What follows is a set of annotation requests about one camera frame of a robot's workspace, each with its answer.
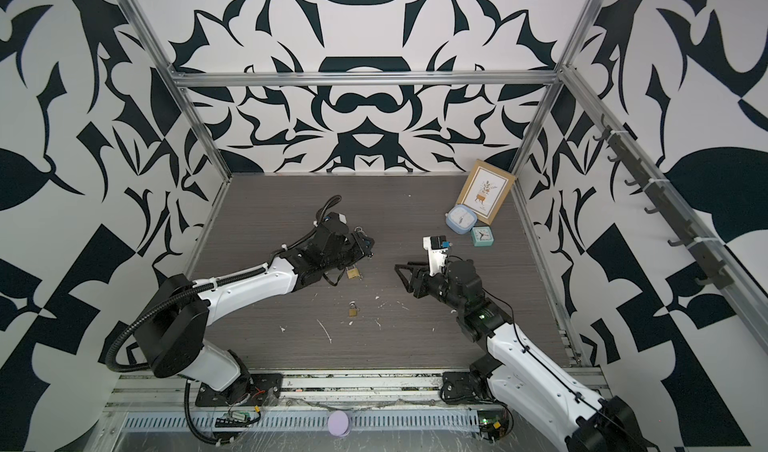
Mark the large brass padlock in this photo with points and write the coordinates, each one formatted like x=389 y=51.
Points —
x=353 y=272

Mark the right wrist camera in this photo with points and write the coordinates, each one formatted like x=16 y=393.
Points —
x=438 y=250

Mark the blue round alarm clock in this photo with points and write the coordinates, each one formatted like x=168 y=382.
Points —
x=461 y=219

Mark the small brass padlock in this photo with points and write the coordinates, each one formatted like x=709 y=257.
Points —
x=353 y=309

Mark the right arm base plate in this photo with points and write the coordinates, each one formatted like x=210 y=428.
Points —
x=461 y=388

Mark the wooden picture frame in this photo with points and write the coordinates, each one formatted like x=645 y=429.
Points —
x=485 y=190

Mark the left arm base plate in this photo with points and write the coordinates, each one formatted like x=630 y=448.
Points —
x=258 y=386

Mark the black wall hook rack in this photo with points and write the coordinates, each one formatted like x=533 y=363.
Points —
x=662 y=229

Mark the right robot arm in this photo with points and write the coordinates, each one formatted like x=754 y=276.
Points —
x=517 y=374

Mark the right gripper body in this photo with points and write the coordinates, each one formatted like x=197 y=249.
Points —
x=443 y=290

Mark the purple round cap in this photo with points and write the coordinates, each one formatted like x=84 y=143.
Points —
x=339 y=423

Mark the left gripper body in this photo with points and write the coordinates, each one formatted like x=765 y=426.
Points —
x=352 y=251

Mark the green square alarm clock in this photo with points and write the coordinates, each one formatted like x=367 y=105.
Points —
x=482 y=236

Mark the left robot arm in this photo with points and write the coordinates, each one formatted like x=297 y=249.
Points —
x=168 y=337

